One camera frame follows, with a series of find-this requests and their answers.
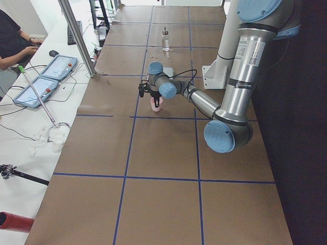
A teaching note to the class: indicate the blue teach pendant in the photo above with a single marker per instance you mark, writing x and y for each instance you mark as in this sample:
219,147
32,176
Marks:
44,87
59,68

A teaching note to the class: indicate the seated person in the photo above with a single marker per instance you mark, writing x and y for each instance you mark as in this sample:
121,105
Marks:
17,47

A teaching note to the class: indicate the pink cup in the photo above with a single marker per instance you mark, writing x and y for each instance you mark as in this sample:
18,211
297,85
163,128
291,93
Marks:
156,109

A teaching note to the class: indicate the aluminium frame post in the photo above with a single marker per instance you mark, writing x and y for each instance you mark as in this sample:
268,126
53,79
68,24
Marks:
71,21

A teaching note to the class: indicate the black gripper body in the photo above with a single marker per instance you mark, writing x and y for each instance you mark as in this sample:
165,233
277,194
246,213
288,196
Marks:
155,94

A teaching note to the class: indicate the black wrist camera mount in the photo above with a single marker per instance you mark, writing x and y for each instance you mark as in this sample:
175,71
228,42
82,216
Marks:
143,88

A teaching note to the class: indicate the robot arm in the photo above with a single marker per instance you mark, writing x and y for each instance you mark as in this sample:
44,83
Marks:
249,27

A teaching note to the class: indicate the crumpled white tissue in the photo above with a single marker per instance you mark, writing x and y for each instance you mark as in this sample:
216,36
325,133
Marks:
48,136

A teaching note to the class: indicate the red cylinder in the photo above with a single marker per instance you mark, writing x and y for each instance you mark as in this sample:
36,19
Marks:
17,223

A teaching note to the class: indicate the white side table cloth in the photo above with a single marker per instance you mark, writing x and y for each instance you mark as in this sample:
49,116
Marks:
21,143

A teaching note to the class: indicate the black computer mouse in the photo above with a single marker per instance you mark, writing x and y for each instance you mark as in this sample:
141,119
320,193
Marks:
53,53

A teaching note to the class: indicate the near blue teach pendant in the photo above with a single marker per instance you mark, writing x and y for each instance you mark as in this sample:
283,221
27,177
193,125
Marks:
44,87

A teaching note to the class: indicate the black tripod pole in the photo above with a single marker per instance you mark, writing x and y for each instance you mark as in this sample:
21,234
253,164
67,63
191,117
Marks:
8,170

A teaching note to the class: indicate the metal reacher grabber stick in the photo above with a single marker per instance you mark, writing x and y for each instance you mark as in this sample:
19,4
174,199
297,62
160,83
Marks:
53,121

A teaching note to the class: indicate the far blue teach pendant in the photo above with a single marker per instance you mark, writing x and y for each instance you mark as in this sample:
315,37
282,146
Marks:
59,68

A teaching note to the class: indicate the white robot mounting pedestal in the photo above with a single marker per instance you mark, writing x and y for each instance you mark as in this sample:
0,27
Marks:
216,75

